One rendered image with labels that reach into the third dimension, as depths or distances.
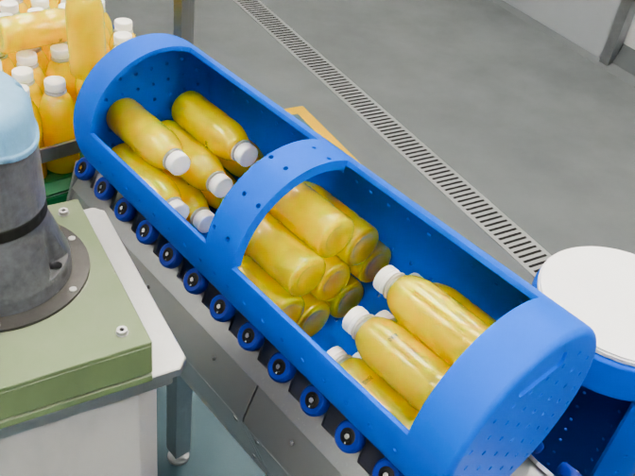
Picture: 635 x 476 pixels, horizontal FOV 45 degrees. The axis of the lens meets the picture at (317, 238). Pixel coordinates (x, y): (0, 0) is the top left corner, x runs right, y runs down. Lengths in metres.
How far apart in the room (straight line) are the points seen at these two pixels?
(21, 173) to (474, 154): 3.03
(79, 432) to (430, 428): 0.39
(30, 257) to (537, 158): 3.15
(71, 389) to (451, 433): 0.40
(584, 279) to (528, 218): 2.02
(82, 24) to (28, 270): 0.73
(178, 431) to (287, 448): 0.93
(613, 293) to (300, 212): 0.54
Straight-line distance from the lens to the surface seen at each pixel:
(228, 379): 1.24
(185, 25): 1.97
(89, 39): 1.51
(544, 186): 3.58
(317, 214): 1.07
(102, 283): 0.89
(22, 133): 0.78
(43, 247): 0.85
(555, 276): 1.31
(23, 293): 0.85
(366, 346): 0.98
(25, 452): 0.93
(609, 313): 1.28
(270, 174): 1.06
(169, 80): 1.45
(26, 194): 0.81
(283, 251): 1.07
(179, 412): 2.02
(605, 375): 1.24
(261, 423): 1.20
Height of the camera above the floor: 1.81
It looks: 38 degrees down
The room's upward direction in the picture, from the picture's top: 9 degrees clockwise
